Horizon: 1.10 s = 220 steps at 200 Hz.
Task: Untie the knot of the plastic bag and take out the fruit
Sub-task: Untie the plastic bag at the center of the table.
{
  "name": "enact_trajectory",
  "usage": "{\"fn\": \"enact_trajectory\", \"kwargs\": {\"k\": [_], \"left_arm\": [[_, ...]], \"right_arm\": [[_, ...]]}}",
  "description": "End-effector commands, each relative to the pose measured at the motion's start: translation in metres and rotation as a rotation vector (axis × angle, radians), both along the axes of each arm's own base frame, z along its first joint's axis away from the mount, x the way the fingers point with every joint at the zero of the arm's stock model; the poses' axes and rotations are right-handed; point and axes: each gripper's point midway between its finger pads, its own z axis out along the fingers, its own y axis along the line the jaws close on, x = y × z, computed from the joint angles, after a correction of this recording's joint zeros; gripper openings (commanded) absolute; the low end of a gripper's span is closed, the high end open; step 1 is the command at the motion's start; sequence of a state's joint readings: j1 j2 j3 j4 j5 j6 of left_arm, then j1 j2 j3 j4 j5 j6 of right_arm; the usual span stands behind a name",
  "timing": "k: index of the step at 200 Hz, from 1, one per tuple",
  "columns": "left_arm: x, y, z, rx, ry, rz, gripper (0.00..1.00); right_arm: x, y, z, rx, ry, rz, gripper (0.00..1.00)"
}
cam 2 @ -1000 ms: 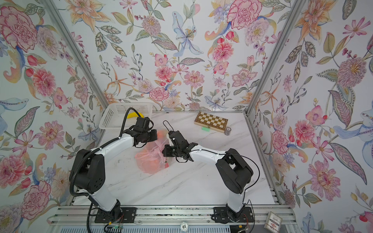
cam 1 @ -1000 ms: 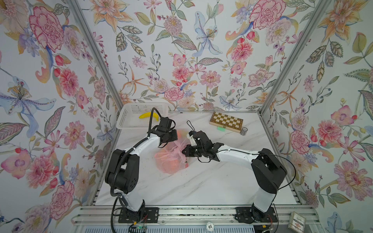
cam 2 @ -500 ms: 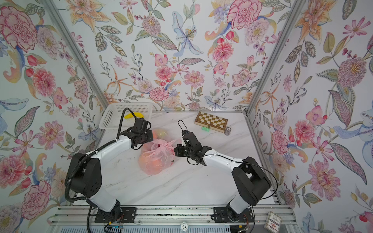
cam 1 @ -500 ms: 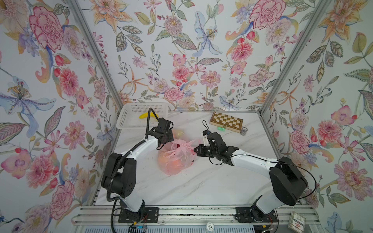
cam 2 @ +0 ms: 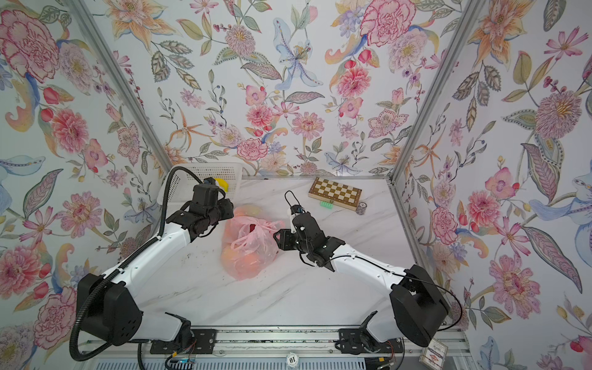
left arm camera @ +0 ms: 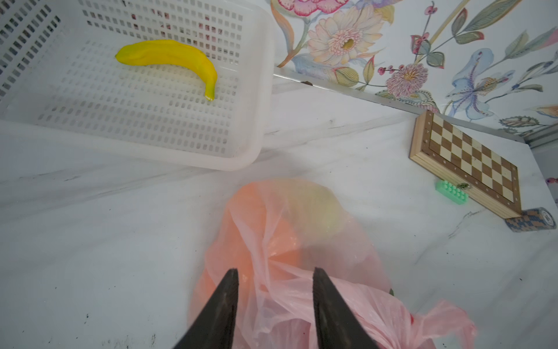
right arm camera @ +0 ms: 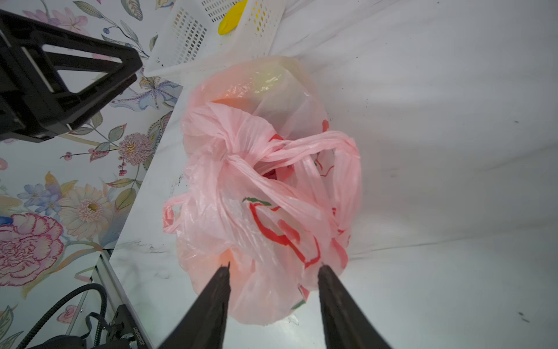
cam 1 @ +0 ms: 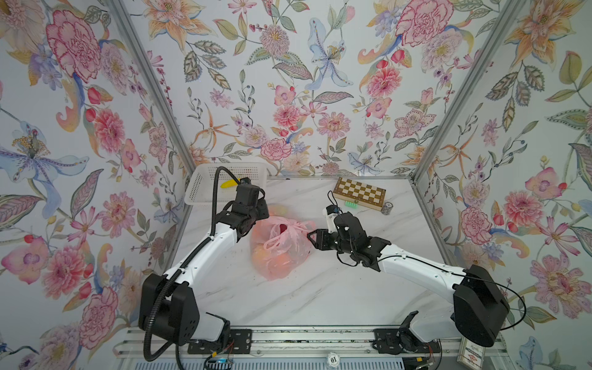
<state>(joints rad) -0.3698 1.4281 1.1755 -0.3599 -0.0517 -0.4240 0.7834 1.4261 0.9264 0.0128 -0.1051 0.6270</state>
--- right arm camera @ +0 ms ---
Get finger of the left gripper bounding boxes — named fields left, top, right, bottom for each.
left=1, top=11, right=142, bottom=143

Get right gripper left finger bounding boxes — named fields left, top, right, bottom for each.
left=160, top=266, right=231, bottom=349

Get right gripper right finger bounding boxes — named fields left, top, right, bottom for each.
left=318, top=265, right=391, bottom=349

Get pink plastic bag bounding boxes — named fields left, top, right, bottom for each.
left=164, top=56, right=363, bottom=325

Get white plastic basket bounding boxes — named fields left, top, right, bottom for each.
left=144, top=1, right=286, bottom=86

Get yellow banana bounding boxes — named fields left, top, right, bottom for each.
left=218, top=0, right=248, bottom=36

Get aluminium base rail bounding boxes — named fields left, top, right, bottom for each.
left=66, top=251, right=152, bottom=348

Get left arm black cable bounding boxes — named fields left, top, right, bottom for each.
left=15, top=283, right=109, bottom=349

